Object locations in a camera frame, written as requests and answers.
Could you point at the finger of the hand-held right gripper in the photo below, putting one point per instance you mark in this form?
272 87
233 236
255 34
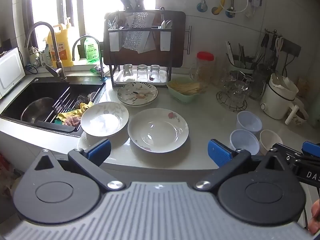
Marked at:
312 148
291 153

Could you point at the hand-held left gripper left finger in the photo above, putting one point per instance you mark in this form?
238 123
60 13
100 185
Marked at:
100 151

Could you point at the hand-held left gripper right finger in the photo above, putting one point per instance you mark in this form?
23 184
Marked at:
220 155

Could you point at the small white bowl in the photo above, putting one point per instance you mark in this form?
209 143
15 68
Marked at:
268 140

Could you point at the light blue bowl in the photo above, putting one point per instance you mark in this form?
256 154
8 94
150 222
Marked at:
250 123
243 142

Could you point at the white plate red flower print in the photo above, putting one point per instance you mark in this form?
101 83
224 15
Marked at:
157 132

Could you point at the cream floral plate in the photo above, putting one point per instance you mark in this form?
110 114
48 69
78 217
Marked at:
137 95

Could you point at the person's right hand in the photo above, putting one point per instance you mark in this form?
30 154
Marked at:
316 217

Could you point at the pink scrubber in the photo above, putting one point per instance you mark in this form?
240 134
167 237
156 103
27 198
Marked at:
72 122

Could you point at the yellow cloth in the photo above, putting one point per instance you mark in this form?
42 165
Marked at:
72 113

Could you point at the green scrub pad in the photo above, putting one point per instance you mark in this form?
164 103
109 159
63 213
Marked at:
58 121

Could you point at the steel wool scourer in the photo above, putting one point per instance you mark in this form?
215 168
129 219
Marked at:
81 98

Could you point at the white rice cooker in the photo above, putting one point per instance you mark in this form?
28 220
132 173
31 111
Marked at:
275 100

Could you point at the black sink drain rack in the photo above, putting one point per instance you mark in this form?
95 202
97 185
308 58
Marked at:
61 100

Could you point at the set of clear glass cups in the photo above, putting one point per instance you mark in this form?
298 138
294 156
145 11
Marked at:
237 90

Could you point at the green plastic basket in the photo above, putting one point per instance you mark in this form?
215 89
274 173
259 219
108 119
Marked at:
182 97

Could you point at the clear glass pitcher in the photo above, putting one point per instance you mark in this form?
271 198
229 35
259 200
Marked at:
258 85

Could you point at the dried noodles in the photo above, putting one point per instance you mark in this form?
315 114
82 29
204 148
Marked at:
185 87

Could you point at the steel bowl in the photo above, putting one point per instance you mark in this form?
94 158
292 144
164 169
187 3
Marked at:
35 110

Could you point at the green dish brush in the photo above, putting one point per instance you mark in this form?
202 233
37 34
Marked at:
96 69

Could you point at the upturned drinking glass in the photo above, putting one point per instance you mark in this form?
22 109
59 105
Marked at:
142 71
155 72
128 70

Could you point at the clear jar red lid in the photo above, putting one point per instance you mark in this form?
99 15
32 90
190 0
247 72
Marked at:
205 66

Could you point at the small steel faucet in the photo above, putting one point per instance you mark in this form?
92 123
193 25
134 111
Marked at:
100 55

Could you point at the white drip tray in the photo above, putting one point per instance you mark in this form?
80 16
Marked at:
163 76

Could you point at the black kitchen sink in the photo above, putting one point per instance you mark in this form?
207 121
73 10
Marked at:
22 92

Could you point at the green plastic bottle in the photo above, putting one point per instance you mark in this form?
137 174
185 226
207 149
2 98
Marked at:
90 51

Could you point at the bundle of chopsticks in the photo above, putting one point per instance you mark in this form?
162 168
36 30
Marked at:
236 51

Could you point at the yellow oil jug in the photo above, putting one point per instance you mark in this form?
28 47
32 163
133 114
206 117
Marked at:
62 50

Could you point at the hanging kitchen utensils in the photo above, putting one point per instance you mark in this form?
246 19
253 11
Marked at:
266 47

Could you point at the small white bottle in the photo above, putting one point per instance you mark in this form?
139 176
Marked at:
46 55

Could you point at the white utensil cup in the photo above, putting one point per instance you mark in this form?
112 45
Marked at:
114 41
166 41

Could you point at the tall steel faucet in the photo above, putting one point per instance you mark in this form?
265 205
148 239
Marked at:
53 42

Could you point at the white countertop appliance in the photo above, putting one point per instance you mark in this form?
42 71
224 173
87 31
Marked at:
10 72

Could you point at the dark wooden cutting board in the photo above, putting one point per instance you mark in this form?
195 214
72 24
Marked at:
178 40

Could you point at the steel forks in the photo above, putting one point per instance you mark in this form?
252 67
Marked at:
112 23

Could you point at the black dish rack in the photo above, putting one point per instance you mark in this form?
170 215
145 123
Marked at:
140 28

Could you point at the white spoons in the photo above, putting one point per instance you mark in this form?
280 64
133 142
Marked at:
167 24

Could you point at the window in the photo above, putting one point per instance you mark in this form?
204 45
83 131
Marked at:
100 5

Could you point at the black wall hook rail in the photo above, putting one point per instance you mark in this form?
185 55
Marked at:
291 46

